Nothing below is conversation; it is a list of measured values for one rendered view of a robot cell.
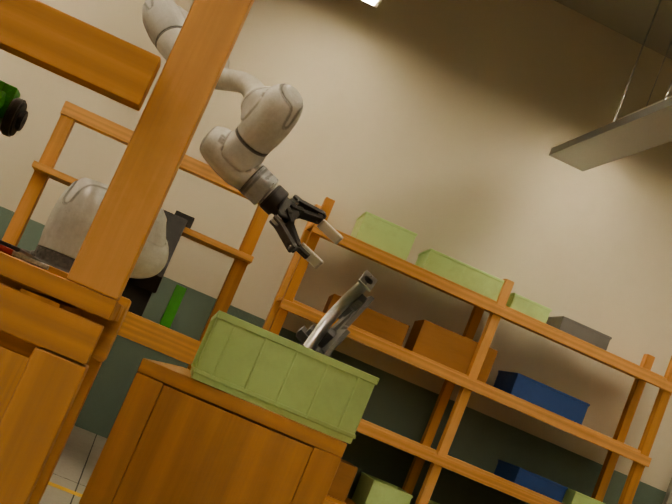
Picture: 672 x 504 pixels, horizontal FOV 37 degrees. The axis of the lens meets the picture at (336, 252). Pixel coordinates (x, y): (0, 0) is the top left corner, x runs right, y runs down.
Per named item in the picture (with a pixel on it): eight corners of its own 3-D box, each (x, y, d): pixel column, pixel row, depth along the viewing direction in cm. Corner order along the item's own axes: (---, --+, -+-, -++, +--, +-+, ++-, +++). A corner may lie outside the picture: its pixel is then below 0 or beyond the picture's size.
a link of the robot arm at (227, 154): (231, 198, 249) (264, 162, 244) (185, 154, 248) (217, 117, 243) (245, 186, 259) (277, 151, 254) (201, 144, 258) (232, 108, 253)
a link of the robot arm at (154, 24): (179, 15, 271) (208, 40, 282) (158, -25, 280) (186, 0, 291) (143, 45, 274) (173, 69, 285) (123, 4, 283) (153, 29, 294)
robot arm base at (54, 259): (10, 259, 269) (19, 240, 270) (89, 291, 274) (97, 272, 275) (6, 255, 252) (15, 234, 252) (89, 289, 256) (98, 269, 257)
